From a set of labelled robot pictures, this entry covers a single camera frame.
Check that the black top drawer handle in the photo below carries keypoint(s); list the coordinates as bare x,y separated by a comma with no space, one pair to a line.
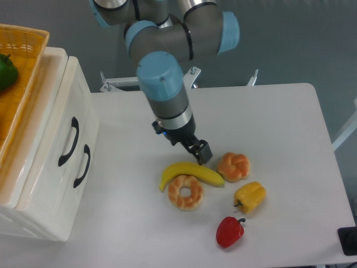
72,141

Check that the ring shaped bread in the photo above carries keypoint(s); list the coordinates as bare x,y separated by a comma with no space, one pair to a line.
186,192

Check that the black device at edge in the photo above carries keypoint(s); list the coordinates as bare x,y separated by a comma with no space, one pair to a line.
347,237

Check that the yellow banana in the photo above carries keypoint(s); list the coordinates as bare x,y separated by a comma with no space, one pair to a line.
188,168

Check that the black drawer handle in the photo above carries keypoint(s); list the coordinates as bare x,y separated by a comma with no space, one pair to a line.
72,141
83,167

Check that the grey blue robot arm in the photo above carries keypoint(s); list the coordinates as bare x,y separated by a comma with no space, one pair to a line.
157,44

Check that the green bell pepper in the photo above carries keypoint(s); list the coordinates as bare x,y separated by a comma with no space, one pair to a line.
9,73

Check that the knotted bread roll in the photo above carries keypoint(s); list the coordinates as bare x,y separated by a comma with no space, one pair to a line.
234,167

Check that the yellow bell pepper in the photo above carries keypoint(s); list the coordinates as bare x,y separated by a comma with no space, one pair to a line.
249,196

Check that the white plastic drawer cabinet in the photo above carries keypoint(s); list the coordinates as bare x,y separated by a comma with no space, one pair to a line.
39,222

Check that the red bell pepper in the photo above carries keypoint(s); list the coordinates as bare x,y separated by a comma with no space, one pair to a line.
229,231

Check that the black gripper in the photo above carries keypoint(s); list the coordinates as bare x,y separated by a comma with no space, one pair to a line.
181,129

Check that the orange woven basket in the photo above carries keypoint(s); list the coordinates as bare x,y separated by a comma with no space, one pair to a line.
25,46

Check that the white frame leg right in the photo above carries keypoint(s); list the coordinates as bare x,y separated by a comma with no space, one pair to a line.
348,128

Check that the black lower drawer handle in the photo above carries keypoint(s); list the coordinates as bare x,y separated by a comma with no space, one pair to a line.
83,167

